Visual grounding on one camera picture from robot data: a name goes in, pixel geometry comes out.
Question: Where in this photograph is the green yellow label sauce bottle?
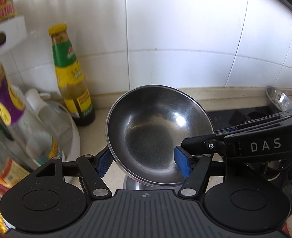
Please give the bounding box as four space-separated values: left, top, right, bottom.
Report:
48 24 96 127

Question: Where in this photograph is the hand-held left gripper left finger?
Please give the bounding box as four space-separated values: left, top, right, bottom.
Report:
32 147 113 199

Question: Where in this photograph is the steel bowl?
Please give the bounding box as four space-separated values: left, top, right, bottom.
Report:
123 175 184 192
106 85 215 186

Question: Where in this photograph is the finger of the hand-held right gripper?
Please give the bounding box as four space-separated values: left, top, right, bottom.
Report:
181 131 240 157
214 106 292 136

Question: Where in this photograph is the black stove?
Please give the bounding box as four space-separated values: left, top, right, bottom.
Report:
206 105 292 187

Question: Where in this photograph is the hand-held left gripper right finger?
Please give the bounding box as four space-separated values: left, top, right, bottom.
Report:
174 146 236 198

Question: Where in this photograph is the red yellow label bottle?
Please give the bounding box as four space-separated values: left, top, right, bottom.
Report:
0 153 30 189

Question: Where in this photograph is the steel container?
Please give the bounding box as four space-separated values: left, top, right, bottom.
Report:
265 86 292 112

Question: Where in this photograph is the white plastic jug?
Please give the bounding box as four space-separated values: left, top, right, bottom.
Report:
24 88 55 120

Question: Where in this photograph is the purple label clear bottle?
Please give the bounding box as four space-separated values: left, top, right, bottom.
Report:
0 63 65 164

